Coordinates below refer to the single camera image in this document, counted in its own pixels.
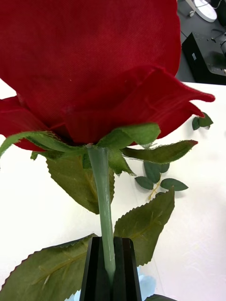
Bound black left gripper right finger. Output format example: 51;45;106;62
113;237;142;301

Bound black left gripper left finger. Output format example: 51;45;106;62
79;237;114;301

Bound red artificial rose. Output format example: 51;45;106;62
0;0;216;301

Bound pale blue artificial flower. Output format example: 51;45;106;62
68;265;175;301

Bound loose green leaf twig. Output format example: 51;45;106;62
134;161;189;201

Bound small folded green leaf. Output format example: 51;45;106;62
192;112;214;131

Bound black box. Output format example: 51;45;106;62
182;32;226;86

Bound white round stand base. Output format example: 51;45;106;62
185;0;218;24

